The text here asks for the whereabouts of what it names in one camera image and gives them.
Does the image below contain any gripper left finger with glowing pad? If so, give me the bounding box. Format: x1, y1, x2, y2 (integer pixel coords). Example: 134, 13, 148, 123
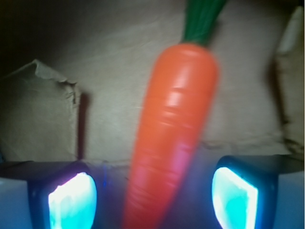
0, 161, 97, 229

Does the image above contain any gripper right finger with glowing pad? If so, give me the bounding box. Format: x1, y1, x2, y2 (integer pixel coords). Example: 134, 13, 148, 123
212, 154, 305, 229

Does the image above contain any orange toy carrot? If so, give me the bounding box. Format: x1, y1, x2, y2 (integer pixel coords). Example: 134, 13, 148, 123
122, 0, 225, 229

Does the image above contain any brown paper bag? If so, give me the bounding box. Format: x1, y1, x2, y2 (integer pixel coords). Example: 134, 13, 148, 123
0, 0, 299, 164

